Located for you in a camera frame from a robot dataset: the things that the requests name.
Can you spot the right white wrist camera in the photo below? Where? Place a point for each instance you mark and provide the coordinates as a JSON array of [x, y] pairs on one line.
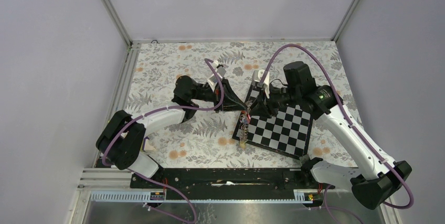
[[261, 80]]

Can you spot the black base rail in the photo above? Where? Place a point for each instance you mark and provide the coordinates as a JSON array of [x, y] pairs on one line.
[[230, 183]]

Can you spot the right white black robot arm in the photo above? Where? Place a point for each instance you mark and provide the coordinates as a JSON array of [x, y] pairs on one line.
[[377, 175]]

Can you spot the floral patterned table mat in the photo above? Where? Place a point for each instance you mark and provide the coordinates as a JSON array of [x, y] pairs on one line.
[[206, 141]]

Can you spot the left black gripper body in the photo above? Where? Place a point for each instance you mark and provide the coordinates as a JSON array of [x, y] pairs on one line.
[[222, 106]]

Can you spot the black white checkerboard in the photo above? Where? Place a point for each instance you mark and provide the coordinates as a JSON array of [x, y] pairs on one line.
[[287, 134]]

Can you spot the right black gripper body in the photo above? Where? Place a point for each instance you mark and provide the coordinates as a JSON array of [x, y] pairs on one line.
[[276, 99]]

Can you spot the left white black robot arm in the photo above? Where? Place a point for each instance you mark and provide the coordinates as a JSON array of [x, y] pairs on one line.
[[122, 139]]

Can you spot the yellow purple white small object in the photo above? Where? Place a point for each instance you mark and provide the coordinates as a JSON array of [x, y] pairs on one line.
[[147, 146]]

